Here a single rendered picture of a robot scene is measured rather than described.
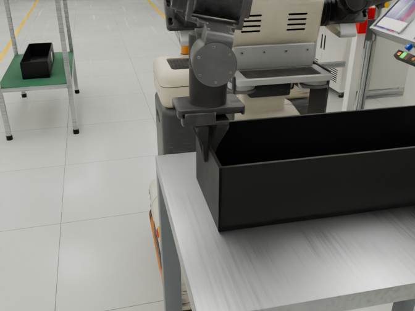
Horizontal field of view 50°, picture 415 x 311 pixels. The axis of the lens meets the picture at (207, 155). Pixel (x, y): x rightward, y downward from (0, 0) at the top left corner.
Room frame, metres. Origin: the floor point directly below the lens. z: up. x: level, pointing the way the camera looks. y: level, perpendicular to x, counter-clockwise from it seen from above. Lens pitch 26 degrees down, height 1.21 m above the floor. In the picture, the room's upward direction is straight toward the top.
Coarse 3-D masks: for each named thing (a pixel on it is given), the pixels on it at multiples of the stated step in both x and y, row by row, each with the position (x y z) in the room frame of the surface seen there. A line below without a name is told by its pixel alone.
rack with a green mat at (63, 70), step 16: (64, 0) 3.60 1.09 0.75; (64, 32) 2.77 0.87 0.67; (16, 48) 3.50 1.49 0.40; (64, 48) 2.76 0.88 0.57; (16, 64) 3.22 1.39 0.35; (64, 64) 2.76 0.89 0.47; (16, 80) 2.83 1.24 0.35; (32, 80) 2.83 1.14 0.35; (48, 80) 2.83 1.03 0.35; (64, 80) 2.83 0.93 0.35; (0, 96) 2.66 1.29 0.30
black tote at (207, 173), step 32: (256, 128) 0.75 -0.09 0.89; (288, 128) 0.76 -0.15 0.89; (320, 128) 0.78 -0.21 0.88; (352, 128) 0.79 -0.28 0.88; (384, 128) 0.81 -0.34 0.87; (224, 160) 0.74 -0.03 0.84; (256, 160) 0.75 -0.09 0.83; (288, 160) 0.59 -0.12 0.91; (320, 160) 0.60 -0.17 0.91; (352, 160) 0.61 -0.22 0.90; (384, 160) 0.62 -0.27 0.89; (224, 192) 0.57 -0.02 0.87; (256, 192) 0.58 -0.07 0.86; (288, 192) 0.59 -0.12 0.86; (320, 192) 0.60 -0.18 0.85; (352, 192) 0.61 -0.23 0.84; (384, 192) 0.62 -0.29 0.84; (224, 224) 0.57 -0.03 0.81; (256, 224) 0.58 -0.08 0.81
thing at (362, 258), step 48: (192, 192) 0.68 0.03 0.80; (192, 240) 0.54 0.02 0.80; (240, 240) 0.54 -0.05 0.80; (288, 240) 0.54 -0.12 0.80; (336, 240) 0.54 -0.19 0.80; (384, 240) 0.54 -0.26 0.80; (192, 288) 0.44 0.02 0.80; (240, 288) 0.44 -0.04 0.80; (288, 288) 0.44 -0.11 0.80; (336, 288) 0.44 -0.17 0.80; (384, 288) 0.44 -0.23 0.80
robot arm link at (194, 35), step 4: (196, 28) 0.67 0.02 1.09; (200, 28) 0.67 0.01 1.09; (188, 32) 0.66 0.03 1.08; (192, 32) 0.66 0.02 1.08; (196, 32) 0.64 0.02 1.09; (200, 32) 0.64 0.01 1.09; (188, 36) 0.65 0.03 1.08; (192, 36) 0.64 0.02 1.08; (196, 36) 0.62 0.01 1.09; (200, 36) 0.61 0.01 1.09; (188, 40) 0.65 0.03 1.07; (192, 40) 0.64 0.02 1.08; (188, 44) 0.65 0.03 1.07; (192, 44) 0.64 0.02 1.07; (188, 48) 0.65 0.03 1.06
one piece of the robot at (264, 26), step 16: (256, 0) 1.17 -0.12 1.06; (272, 0) 1.18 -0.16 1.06; (288, 0) 1.19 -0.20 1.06; (304, 0) 1.20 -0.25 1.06; (320, 0) 1.21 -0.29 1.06; (256, 16) 1.17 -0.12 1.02; (272, 16) 1.18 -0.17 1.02; (288, 16) 1.19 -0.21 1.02; (304, 16) 1.20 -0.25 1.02; (320, 16) 1.22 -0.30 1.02; (240, 32) 1.17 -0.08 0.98; (256, 32) 1.18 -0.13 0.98; (272, 32) 1.19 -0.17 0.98; (288, 32) 1.20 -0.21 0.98; (304, 32) 1.21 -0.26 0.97; (240, 96) 1.22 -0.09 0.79; (272, 96) 1.22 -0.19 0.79; (256, 112) 1.21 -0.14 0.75; (272, 112) 1.22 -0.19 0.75; (288, 112) 1.22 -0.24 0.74
